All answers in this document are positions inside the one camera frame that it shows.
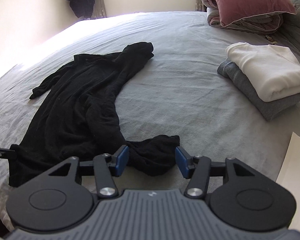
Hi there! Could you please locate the black long-sleeve garment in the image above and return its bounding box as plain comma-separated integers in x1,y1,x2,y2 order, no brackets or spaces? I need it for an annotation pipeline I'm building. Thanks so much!
8,42,180,187

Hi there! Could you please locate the grey bed sheet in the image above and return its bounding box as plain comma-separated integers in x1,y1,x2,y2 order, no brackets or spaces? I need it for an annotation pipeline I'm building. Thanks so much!
0,11,300,230

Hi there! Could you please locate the folded grey sweater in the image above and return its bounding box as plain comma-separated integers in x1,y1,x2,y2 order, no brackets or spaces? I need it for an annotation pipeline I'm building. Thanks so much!
217,58,300,122

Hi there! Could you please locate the folded white garment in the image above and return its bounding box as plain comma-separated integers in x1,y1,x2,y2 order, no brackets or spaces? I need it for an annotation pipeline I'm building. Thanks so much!
225,42,300,102

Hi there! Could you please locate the grey patterned curtain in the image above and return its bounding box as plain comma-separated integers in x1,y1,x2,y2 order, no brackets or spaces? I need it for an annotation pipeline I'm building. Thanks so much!
92,0,107,19

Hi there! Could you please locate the folded grey pink duvet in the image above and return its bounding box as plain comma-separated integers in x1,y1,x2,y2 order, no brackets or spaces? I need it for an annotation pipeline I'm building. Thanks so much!
202,0,283,35

